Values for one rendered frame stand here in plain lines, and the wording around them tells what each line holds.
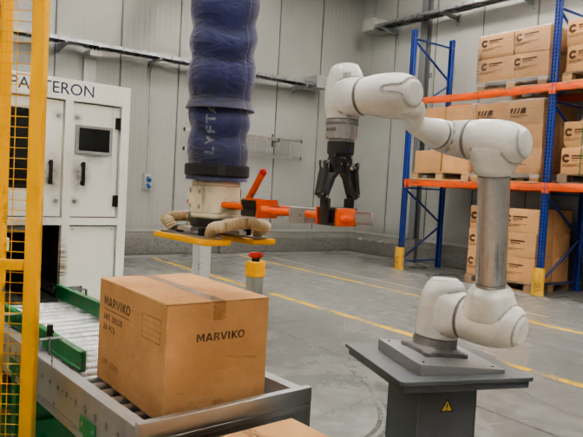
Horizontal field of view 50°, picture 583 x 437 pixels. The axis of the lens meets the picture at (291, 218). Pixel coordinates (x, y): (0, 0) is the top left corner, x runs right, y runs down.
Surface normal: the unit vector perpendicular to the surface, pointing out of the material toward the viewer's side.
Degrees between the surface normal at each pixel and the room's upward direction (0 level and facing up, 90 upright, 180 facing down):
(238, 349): 90
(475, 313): 96
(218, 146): 75
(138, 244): 90
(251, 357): 90
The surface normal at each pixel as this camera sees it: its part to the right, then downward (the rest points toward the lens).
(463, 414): 0.28, 0.07
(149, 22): 0.59, 0.07
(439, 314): -0.68, -0.05
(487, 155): -0.69, 0.26
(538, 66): -0.82, 0.02
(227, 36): 0.29, -0.22
